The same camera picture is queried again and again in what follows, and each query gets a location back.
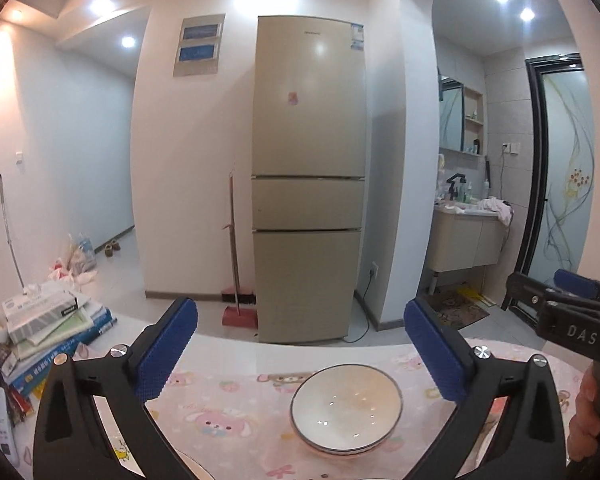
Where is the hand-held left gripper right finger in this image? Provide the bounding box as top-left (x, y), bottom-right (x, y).
top-left (403, 299), bottom-right (567, 480)

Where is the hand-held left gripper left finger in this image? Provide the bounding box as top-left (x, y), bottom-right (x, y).
top-left (32, 296), bottom-right (199, 480)

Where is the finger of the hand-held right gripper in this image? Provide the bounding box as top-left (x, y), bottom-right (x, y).
top-left (500, 271), bottom-right (551, 322)
top-left (552, 268), bottom-right (600, 307)

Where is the white ceramic bowl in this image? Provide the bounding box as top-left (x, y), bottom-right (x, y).
top-left (290, 364), bottom-right (404, 457)

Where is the person's right hand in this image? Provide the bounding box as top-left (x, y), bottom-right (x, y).
top-left (567, 372), bottom-right (600, 453)

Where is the patterned bath mat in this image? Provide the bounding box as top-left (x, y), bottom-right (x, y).
top-left (424, 287), bottom-right (491, 329)

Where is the red dustpan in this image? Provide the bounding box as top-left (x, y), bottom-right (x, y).
top-left (221, 304), bottom-right (258, 331)

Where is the beige vanity cabinet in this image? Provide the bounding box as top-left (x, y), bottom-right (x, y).
top-left (424, 202), bottom-right (507, 274)

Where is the thick blue book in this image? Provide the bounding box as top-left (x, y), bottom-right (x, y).
top-left (5, 304), bottom-right (119, 391)

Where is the white crumpled towel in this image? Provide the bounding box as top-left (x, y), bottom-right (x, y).
top-left (472, 197), bottom-right (515, 227)

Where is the pink cartoon printed tablecloth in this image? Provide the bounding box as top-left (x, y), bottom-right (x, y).
top-left (22, 330), bottom-right (587, 480)

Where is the green notebook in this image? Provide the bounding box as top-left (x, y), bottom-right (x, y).
top-left (14, 310), bottom-right (99, 358)

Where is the frosted glass door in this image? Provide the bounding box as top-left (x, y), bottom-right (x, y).
top-left (514, 54), bottom-right (597, 287)

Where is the black faucet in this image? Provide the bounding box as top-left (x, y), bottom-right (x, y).
top-left (446, 173), bottom-right (467, 204)

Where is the red white plastic bag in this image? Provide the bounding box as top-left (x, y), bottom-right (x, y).
top-left (47, 258), bottom-right (82, 287)

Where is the grey white tissue box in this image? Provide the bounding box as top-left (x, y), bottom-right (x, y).
top-left (1, 286), bottom-right (94, 332)

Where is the pile of colourful packets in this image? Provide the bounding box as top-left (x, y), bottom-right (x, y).
top-left (0, 337), bottom-right (37, 467)

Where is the mirror cabinet with shelves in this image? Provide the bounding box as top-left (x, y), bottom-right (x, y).
top-left (437, 75), bottom-right (485, 157)

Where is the metal mop pole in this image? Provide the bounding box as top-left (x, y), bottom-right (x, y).
top-left (0, 174), bottom-right (27, 292)

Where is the beige three-door refrigerator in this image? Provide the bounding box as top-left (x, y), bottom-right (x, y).
top-left (250, 15), bottom-right (369, 345)

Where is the black power cable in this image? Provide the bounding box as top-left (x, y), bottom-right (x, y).
top-left (341, 271), bottom-right (377, 345)

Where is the grey wall electrical panel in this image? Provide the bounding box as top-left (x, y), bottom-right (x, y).
top-left (173, 13), bottom-right (226, 77)

